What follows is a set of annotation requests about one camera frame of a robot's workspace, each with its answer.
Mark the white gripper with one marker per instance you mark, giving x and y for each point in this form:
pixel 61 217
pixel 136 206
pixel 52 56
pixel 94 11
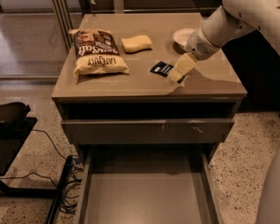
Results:
pixel 200 47

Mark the dark blue rxbar wrapper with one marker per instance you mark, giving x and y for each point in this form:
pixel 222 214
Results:
pixel 168 71

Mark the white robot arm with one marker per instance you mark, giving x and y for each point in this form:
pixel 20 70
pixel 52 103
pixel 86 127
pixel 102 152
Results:
pixel 233 19

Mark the closed grey top drawer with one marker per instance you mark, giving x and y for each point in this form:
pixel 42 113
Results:
pixel 150 131

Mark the grey drawer cabinet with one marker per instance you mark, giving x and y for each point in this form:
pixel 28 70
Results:
pixel 212 90

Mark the open grey middle drawer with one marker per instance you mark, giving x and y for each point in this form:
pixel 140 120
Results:
pixel 147 186

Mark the white paper bowl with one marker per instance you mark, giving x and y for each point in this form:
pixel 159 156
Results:
pixel 181 36

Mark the yellow sponge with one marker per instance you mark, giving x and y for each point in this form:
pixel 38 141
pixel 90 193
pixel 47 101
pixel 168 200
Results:
pixel 136 43

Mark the brown yellow chip bag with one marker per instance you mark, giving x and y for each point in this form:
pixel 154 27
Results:
pixel 96 53

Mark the black power strip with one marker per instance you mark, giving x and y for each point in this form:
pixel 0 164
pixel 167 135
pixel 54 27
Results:
pixel 58 195

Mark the black side table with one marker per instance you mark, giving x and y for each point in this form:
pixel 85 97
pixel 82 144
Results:
pixel 15 127

